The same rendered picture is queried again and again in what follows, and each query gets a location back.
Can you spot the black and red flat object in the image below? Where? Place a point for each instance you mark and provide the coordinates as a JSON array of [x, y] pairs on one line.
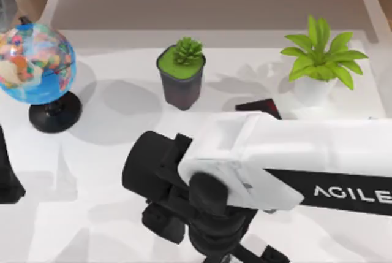
[[260, 107]]

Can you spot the succulent in dark grey pot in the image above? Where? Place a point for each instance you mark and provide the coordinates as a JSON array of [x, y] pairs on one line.
[[182, 85]]

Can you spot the leafy plant in white pot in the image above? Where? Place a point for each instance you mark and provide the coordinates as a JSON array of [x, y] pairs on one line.
[[318, 57]]

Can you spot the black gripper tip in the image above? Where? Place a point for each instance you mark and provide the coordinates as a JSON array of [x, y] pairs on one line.
[[7, 177]]

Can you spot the blue globe on black stand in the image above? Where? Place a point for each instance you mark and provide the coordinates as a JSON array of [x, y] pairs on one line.
[[33, 60]]

